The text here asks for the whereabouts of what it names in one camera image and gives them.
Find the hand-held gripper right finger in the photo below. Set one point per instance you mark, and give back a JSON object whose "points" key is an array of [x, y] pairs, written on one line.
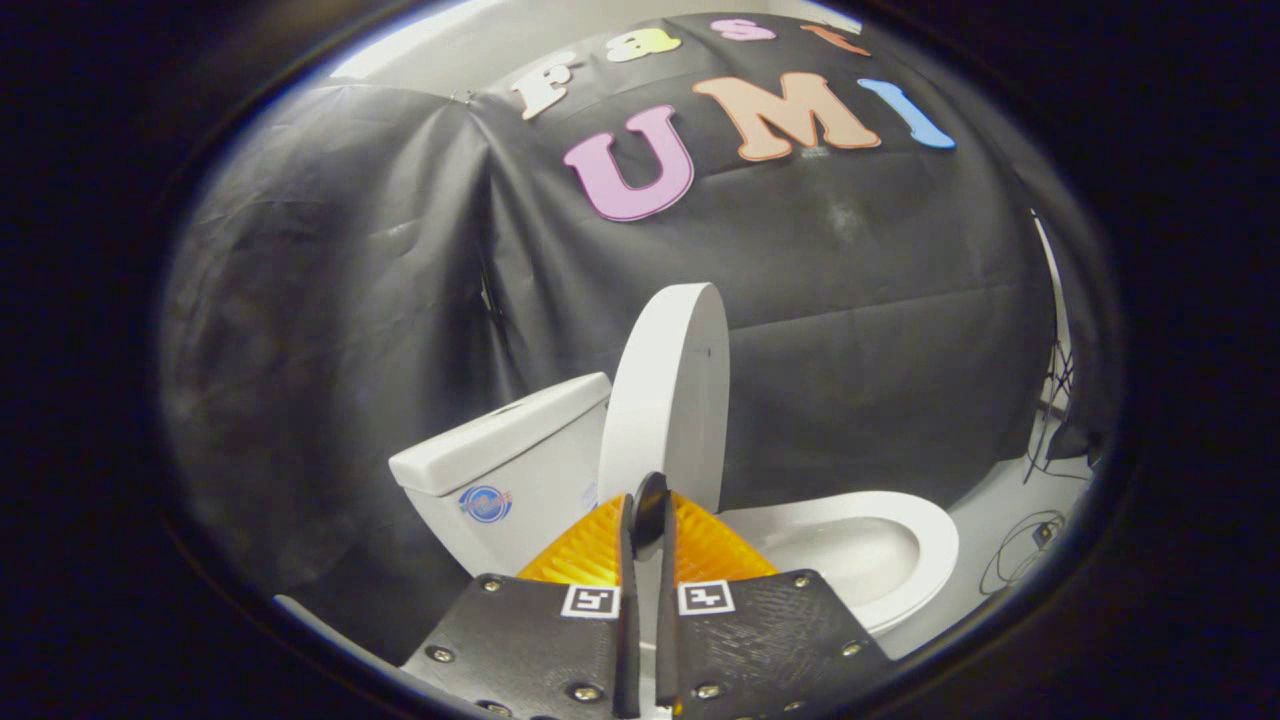
{"points": [[667, 640]]}

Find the white toilet with tank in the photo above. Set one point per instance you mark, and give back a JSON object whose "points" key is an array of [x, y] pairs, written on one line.
{"points": [[510, 450]]}

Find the black backdrop cloth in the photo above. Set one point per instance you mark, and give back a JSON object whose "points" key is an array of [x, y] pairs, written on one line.
{"points": [[850, 320]]}

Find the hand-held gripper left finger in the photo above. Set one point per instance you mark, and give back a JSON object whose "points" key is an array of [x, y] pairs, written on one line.
{"points": [[628, 640]]}

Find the white toilet lid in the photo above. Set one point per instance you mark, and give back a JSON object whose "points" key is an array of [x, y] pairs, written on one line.
{"points": [[665, 400]]}

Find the small black box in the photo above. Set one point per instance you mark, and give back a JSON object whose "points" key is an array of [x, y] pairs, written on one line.
{"points": [[1045, 533]]}

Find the white toilet seat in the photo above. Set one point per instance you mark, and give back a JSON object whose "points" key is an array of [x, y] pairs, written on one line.
{"points": [[940, 550]]}

